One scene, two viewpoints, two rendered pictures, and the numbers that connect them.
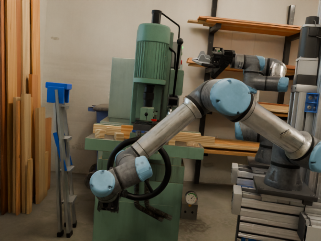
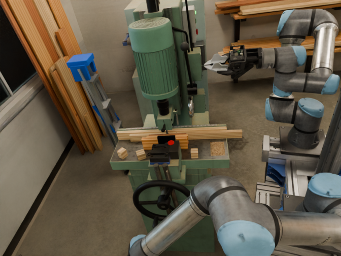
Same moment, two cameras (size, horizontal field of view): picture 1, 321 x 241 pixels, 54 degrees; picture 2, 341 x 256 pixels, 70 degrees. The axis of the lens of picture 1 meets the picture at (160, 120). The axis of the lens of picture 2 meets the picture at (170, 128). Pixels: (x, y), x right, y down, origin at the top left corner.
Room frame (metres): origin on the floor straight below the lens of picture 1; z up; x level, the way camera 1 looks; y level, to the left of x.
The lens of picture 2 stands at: (0.71, -0.15, 1.74)
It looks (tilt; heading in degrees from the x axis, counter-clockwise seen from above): 36 degrees down; 11
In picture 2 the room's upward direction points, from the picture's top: 9 degrees counter-clockwise
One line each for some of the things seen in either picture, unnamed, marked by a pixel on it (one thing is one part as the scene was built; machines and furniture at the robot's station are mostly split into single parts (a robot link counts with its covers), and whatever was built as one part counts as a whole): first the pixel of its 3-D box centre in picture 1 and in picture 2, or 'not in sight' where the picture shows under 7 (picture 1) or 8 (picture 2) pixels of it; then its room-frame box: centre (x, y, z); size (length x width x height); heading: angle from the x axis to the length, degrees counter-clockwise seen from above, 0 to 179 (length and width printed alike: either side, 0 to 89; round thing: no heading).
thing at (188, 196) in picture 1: (190, 199); not in sight; (1.51, -0.18, 0.65); 0.06 x 0.04 x 0.08; 90
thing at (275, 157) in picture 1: (288, 146); (327, 195); (1.29, -0.54, 0.98); 0.13 x 0.12 x 0.14; 16
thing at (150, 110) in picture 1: (147, 115); (166, 118); (1.74, 0.07, 1.03); 0.14 x 0.07 x 0.09; 0
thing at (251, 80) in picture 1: (253, 82); (288, 82); (1.63, -0.46, 1.25); 0.11 x 0.08 x 0.11; 70
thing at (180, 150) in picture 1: (144, 147); (169, 157); (1.61, 0.07, 0.87); 0.61 x 0.30 x 0.06; 90
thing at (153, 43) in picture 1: (152, 55); (155, 60); (1.72, 0.08, 1.35); 0.18 x 0.18 x 0.31
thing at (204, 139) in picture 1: (160, 136); (183, 135); (1.72, -0.01, 0.92); 0.60 x 0.02 x 0.04; 90
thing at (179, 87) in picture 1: (176, 82); (193, 64); (1.94, -0.08, 1.23); 0.09 x 0.08 x 0.15; 0
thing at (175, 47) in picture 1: (176, 55); (189, 24); (2.04, -0.06, 1.40); 0.10 x 0.06 x 0.16; 0
